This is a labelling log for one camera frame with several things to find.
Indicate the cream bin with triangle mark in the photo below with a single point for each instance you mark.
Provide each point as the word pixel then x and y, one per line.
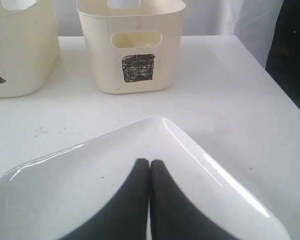
pixel 29 45

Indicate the white rectangular ceramic plate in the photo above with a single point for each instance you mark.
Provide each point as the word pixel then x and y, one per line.
pixel 47 198

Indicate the cream bin with square mark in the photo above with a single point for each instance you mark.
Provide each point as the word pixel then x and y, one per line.
pixel 133 49

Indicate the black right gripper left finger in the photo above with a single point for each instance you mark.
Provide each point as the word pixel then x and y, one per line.
pixel 125 215

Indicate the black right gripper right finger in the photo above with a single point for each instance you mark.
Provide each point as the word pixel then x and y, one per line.
pixel 172 215

